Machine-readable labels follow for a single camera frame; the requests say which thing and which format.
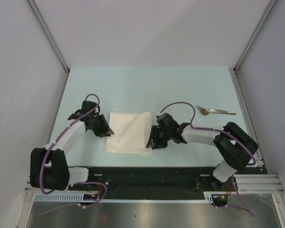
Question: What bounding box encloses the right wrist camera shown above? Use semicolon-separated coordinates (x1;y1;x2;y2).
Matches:
156;113;179;131

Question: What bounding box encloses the silver metal fork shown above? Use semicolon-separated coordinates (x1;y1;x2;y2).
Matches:
196;105;228;113

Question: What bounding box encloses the white cloth napkin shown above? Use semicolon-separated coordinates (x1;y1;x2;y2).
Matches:
104;112;152;154

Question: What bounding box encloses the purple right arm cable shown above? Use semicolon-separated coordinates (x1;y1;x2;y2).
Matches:
159;101;257;217

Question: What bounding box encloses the aluminium corner post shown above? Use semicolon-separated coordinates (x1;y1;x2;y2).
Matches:
233;0;279;74
25;0;70;75

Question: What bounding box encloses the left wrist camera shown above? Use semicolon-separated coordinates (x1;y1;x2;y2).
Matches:
80;101;100;114

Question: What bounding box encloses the aluminium frame rail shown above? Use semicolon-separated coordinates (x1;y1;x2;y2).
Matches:
25;173;283;194

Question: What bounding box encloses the left aluminium corner post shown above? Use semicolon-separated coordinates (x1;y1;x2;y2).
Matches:
25;0;70;75

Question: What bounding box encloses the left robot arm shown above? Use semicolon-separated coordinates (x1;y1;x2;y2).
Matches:
29;101;114;191

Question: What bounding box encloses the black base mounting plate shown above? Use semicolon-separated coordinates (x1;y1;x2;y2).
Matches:
67;166;268;207

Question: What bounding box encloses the right aluminium corner post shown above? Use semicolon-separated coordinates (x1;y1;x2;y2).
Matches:
233;0;279;74

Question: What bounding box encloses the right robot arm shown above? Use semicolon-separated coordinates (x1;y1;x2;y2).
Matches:
146;113;258;190

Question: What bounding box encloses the white slotted cable duct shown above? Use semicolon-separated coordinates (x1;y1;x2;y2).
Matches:
34;192;213;203

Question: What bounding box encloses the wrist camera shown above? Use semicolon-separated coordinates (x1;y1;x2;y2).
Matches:
80;101;100;114
156;113;179;131

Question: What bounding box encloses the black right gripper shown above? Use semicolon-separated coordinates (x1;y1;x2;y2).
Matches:
146;125;171;150

